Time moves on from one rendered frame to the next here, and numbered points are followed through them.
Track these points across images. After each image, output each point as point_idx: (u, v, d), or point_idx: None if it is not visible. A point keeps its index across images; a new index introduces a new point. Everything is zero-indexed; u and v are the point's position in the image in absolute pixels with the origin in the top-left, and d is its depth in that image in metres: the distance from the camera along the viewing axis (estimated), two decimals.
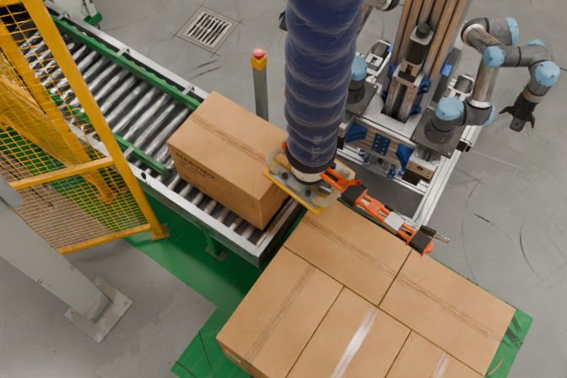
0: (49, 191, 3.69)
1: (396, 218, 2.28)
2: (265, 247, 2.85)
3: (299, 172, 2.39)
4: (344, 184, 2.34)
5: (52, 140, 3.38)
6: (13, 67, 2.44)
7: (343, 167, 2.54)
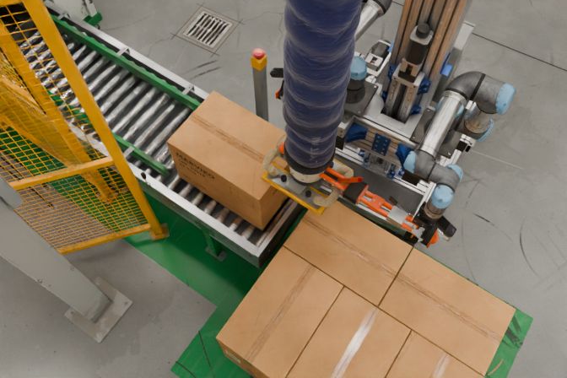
0: (49, 191, 3.69)
1: (400, 212, 2.30)
2: (265, 247, 2.85)
3: (299, 174, 2.38)
4: (345, 182, 2.34)
5: (52, 140, 3.38)
6: (13, 67, 2.44)
7: (341, 165, 2.55)
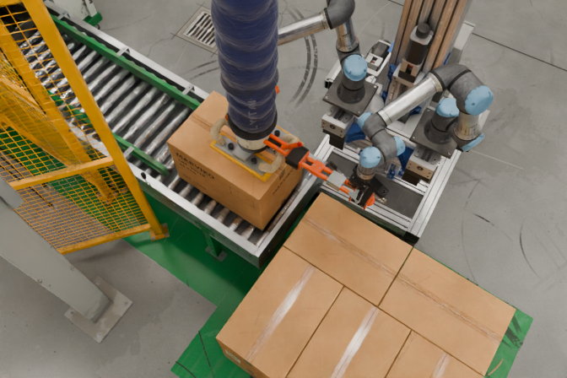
0: (49, 191, 3.69)
1: (339, 175, 2.39)
2: (265, 247, 2.85)
3: (243, 140, 2.47)
4: (287, 148, 2.43)
5: (52, 140, 3.38)
6: (13, 67, 2.44)
7: (287, 134, 2.63)
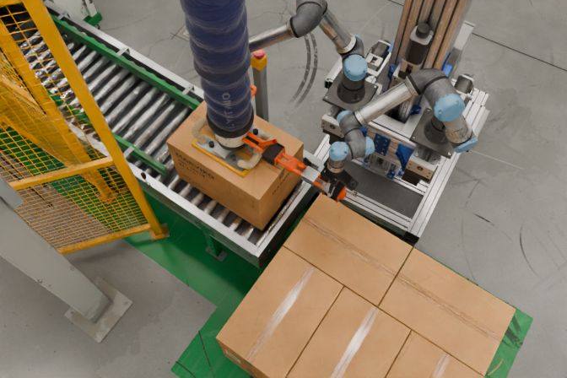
0: (49, 191, 3.69)
1: (312, 171, 2.52)
2: (265, 247, 2.85)
3: (222, 138, 2.60)
4: (263, 145, 2.56)
5: (52, 140, 3.38)
6: (13, 67, 2.44)
7: (265, 132, 2.77)
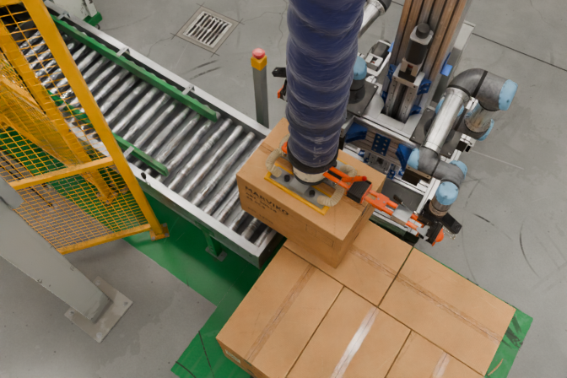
0: (49, 191, 3.69)
1: (405, 210, 2.29)
2: (265, 247, 2.85)
3: (302, 173, 2.37)
4: (349, 181, 2.33)
5: (52, 140, 3.38)
6: (13, 67, 2.44)
7: (344, 164, 2.53)
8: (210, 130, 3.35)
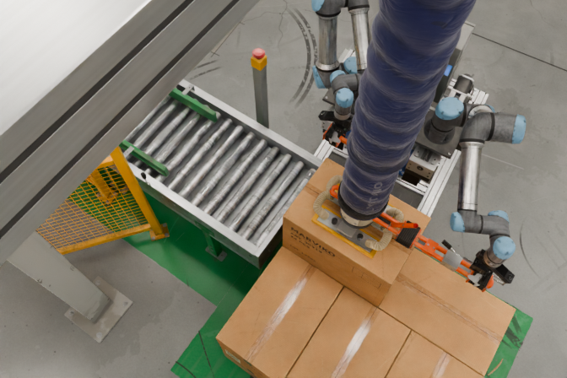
0: None
1: (455, 256, 2.33)
2: (265, 247, 2.85)
3: (352, 218, 2.40)
4: (399, 227, 2.37)
5: None
6: None
7: (390, 207, 2.57)
8: (210, 130, 3.35)
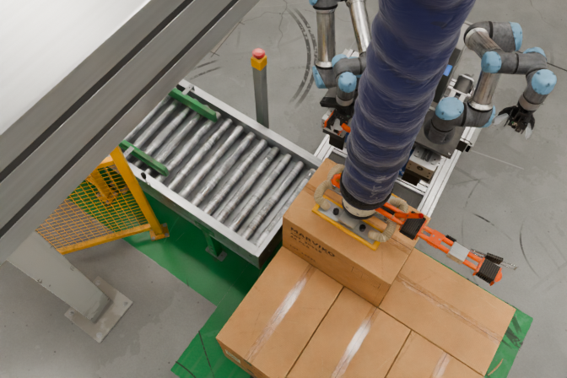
0: None
1: (461, 248, 2.23)
2: (265, 247, 2.85)
3: (354, 208, 2.31)
4: (403, 218, 2.27)
5: None
6: None
7: (393, 197, 2.47)
8: (210, 130, 3.35)
